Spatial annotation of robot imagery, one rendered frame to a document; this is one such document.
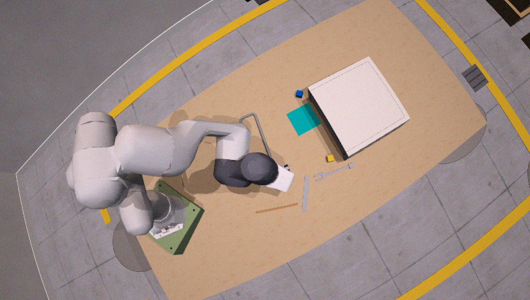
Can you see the teal square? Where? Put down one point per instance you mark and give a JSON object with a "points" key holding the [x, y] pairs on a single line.
{"points": [[303, 119]]}

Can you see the grey wrench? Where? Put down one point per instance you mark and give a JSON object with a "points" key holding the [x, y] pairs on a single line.
{"points": [[351, 165]]}

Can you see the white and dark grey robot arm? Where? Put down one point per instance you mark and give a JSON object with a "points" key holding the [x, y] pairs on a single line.
{"points": [[105, 162]]}

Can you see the grey flat bar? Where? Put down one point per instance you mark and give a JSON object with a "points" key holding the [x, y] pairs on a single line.
{"points": [[305, 194]]}

